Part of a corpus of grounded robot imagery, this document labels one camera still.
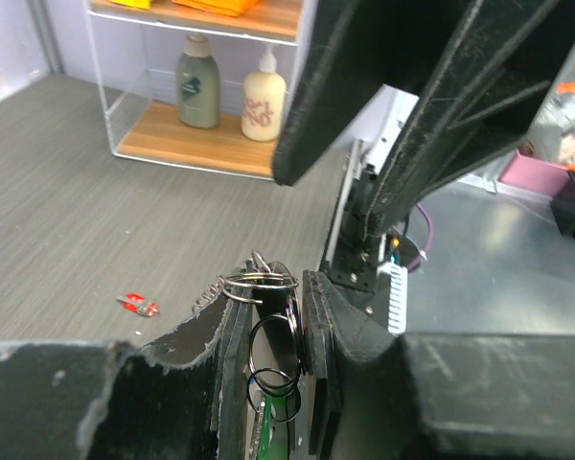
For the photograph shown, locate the keychain with keys and strap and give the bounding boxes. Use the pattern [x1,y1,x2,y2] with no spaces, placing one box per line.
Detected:
[192,250,307,459]

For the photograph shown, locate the orange candy bag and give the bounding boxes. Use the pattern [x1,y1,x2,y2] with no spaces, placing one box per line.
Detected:
[173,0,260,17]

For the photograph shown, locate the white wire shelf rack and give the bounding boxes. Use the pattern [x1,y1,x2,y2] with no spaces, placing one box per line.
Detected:
[83,1,315,180]

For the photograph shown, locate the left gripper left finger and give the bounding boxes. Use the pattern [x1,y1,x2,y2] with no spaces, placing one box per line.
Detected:
[0,295,251,459]

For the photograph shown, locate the small red key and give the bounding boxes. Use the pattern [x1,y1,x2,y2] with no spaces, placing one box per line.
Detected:
[116,292,160,317]

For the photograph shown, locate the yellow candy bag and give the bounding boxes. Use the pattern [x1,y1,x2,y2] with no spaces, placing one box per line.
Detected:
[109,0,153,10]

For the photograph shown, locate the white slotted cable duct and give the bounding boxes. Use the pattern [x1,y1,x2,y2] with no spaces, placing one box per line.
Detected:
[387,263,408,335]

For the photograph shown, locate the cream lotion bottle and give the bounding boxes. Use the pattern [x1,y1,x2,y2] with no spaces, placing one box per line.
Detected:
[241,44,287,142]

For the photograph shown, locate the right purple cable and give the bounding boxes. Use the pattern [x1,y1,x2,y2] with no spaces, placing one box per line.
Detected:
[406,202,436,275]

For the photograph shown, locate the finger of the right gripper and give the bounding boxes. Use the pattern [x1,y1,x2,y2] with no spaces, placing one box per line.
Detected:
[272,1,484,186]
[358,1,575,240]

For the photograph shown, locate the green soap bottle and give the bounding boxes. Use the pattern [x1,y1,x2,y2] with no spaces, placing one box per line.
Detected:
[175,33,220,129]

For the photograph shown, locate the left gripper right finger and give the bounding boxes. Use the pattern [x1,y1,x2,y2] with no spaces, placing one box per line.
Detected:
[302,271,575,459]

